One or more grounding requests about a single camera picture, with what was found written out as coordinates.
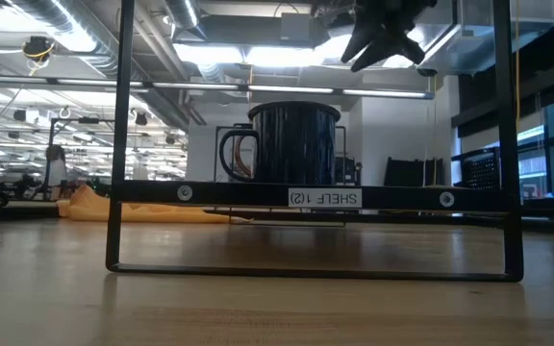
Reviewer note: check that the wooden shelf with black frame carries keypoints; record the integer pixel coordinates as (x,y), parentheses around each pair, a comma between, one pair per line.
(238,194)

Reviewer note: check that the black panel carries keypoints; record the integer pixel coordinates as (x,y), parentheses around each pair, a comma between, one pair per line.
(411,172)

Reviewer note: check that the black aluminium rig frame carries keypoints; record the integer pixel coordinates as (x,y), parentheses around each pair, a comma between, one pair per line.
(402,215)

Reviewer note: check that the black enamel mug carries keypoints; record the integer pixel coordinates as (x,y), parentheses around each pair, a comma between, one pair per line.
(296,144)

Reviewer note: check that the silver air duct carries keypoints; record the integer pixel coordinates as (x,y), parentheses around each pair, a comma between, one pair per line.
(65,24)

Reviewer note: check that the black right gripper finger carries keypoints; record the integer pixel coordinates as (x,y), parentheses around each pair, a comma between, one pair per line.
(375,50)
(361,36)

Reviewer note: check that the orange cloth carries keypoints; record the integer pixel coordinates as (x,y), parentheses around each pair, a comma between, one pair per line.
(84,206)

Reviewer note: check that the black plastic crate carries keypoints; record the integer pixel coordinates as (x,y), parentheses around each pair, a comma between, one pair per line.
(481,168)

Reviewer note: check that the long ceiling light bar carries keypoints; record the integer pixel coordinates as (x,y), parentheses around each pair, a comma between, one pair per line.
(282,89)

